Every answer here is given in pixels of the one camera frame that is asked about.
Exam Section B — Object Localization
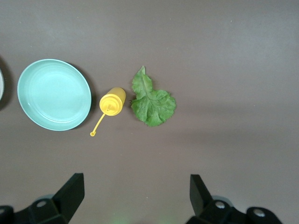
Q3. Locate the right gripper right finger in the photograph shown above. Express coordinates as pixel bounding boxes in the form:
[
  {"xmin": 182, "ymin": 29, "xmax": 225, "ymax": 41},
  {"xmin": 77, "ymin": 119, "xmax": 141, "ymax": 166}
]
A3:
[{"xmin": 190, "ymin": 174, "xmax": 282, "ymax": 224}]

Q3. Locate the beige plate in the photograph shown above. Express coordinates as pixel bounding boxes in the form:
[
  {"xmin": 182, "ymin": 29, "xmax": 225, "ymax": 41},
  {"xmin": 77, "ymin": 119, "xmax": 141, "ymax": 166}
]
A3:
[{"xmin": 0, "ymin": 55, "xmax": 6, "ymax": 110}]

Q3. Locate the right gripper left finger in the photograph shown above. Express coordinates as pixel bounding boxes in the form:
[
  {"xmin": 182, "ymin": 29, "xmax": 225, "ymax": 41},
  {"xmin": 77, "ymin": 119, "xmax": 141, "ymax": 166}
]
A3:
[{"xmin": 0, "ymin": 173, "xmax": 85, "ymax": 224}]

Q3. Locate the green lettuce leaf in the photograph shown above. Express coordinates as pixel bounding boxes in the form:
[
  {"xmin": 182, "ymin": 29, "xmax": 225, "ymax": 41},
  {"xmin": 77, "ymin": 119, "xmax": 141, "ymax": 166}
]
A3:
[{"xmin": 130, "ymin": 65, "xmax": 177, "ymax": 128}]

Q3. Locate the yellow mustard squeeze bottle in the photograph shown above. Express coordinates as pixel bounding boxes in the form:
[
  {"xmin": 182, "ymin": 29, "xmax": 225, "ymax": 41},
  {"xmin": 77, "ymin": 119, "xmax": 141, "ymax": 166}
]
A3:
[{"xmin": 90, "ymin": 87, "xmax": 127, "ymax": 138}]

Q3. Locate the mint green plate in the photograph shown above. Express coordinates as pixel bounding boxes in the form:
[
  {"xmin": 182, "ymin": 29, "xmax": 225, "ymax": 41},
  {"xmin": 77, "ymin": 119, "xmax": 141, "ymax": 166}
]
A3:
[{"xmin": 17, "ymin": 58, "xmax": 93, "ymax": 132}]

